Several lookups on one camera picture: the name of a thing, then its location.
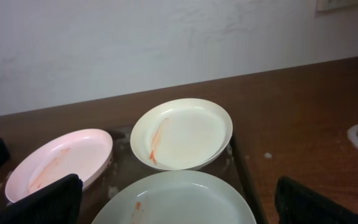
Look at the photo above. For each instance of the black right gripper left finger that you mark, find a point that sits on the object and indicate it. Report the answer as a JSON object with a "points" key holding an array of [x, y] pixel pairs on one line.
{"points": [[56, 203]]}

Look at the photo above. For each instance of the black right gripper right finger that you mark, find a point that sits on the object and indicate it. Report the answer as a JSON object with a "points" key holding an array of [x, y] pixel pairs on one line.
{"points": [[297, 204]]}

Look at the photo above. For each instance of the pink plastic plate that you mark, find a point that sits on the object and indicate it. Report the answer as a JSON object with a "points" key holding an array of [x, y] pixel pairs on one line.
{"points": [[86, 153]]}

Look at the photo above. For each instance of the pale green plastic plate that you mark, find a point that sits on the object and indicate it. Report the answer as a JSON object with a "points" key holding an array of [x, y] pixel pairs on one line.
{"points": [[177, 197]]}

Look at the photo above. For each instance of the cream plastic plate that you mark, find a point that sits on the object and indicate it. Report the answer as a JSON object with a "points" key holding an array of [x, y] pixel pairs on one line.
{"points": [[183, 134]]}

